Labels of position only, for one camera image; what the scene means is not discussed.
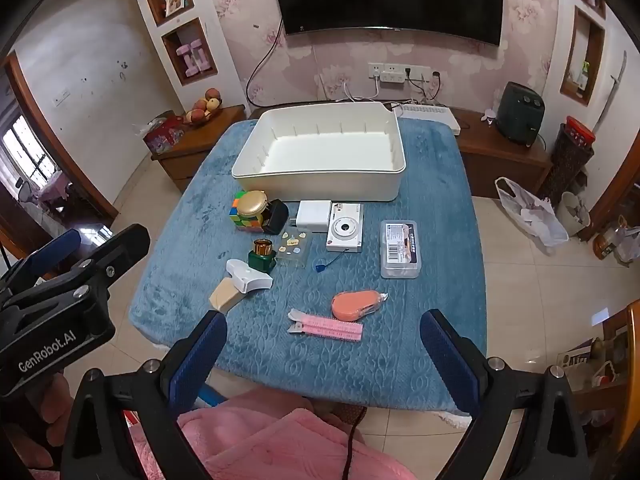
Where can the small green white bottle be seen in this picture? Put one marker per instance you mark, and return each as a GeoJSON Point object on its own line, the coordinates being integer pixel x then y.
{"type": "Point", "coordinates": [583, 77]}

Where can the dark green heater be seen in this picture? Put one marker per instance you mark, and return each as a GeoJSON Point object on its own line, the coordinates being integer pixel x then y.
{"type": "Point", "coordinates": [517, 110]}

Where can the white plastic storage bin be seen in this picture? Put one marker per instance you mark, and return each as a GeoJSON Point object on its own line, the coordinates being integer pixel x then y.
{"type": "Point", "coordinates": [325, 145]}

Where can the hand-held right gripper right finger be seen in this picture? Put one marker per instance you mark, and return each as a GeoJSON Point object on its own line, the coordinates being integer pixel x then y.
{"type": "Point", "coordinates": [450, 360]}

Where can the long grey stick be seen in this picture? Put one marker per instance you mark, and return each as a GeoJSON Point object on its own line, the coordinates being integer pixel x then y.
{"type": "Point", "coordinates": [612, 90]}

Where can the white power strip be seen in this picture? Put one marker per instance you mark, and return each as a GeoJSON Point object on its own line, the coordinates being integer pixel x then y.
{"type": "Point", "coordinates": [392, 77]}

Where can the clear plastic box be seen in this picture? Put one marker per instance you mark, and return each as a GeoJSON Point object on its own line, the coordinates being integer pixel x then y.
{"type": "Point", "coordinates": [400, 247]}

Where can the green bottle gold cap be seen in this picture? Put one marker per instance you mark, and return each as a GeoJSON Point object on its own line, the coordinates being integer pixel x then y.
{"type": "Point", "coordinates": [261, 260]}

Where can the small clear bag of beads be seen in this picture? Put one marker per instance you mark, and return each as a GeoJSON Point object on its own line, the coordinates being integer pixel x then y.
{"type": "Point", "coordinates": [294, 251]}

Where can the white compact camera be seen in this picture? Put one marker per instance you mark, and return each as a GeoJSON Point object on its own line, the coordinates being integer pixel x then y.
{"type": "Point", "coordinates": [345, 232]}

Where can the wooden chair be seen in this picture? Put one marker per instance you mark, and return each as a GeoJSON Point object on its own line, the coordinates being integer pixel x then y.
{"type": "Point", "coordinates": [627, 385]}

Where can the person's left hand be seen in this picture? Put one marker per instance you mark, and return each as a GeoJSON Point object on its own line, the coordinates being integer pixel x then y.
{"type": "Point", "coordinates": [47, 410]}

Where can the white wall outlet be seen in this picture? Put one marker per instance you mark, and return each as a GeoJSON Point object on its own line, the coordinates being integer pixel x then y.
{"type": "Point", "coordinates": [375, 69]}

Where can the fruit basket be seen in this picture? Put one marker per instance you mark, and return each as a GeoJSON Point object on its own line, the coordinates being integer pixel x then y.
{"type": "Point", "coordinates": [200, 110]}

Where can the pink dumbbell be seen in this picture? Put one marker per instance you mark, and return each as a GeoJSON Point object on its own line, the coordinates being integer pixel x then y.
{"type": "Point", "coordinates": [198, 56]}
{"type": "Point", "coordinates": [184, 60]}

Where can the white charger box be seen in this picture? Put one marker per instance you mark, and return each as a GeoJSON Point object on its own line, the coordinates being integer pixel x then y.
{"type": "Point", "coordinates": [312, 216]}

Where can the multicoloured puzzle cube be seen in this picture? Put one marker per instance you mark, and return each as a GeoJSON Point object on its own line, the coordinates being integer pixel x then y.
{"type": "Point", "coordinates": [239, 216]}

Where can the red gift box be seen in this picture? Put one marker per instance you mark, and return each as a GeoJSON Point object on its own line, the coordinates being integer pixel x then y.
{"type": "Point", "coordinates": [162, 136]}

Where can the wooden side cabinet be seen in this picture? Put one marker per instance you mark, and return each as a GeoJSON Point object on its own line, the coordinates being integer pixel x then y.
{"type": "Point", "coordinates": [210, 132]}

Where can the wooden television cabinet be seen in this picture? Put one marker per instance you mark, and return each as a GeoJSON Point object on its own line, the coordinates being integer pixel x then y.
{"type": "Point", "coordinates": [500, 155]}

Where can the gold lid jar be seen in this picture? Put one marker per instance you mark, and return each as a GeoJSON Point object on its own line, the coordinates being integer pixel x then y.
{"type": "Point", "coordinates": [252, 205]}

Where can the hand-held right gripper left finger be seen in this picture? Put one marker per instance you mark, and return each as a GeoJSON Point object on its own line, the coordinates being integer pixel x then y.
{"type": "Point", "coordinates": [197, 360]}

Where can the white set-top box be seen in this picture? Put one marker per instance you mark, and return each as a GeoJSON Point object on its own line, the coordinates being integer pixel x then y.
{"type": "Point", "coordinates": [435, 115]}

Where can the black box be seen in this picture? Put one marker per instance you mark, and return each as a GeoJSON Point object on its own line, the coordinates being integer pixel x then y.
{"type": "Point", "coordinates": [277, 217]}

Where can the brown wicker basket red lid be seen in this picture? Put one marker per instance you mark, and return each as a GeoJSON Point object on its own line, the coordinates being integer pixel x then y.
{"type": "Point", "coordinates": [570, 160]}

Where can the blue fleece blanket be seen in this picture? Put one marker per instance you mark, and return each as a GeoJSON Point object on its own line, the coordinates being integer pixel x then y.
{"type": "Point", "coordinates": [425, 200]}

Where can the orange correction tape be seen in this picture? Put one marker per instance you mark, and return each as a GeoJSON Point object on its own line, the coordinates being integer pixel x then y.
{"type": "Point", "coordinates": [352, 305]}

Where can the white handheld device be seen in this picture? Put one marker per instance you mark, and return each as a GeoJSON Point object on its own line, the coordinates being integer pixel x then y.
{"type": "Point", "coordinates": [247, 277]}

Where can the orange oil bottle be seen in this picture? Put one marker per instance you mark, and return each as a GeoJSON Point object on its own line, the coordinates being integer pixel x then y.
{"type": "Point", "coordinates": [607, 240]}

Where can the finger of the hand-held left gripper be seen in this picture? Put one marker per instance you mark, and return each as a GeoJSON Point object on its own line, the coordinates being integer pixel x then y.
{"type": "Point", "coordinates": [50, 250]}
{"type": "Point", "coordinates": [120, 247]}

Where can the pink fleece robe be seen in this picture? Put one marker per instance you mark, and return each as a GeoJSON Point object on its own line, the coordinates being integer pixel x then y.
{"type": "Point", "coordinates": [260, 440]}

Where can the white plastic bag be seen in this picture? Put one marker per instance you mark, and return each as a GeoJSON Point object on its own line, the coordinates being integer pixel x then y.
{"type": "Point", "coordinates": [540, 220]}

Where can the white bucket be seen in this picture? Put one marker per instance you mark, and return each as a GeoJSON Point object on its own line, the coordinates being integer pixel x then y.
{"type": "Point", "coordinates": [570, 215]}

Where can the small white figurine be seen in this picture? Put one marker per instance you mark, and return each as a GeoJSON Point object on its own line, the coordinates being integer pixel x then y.
{"type": "Point", "coordinates": [488, 116]}

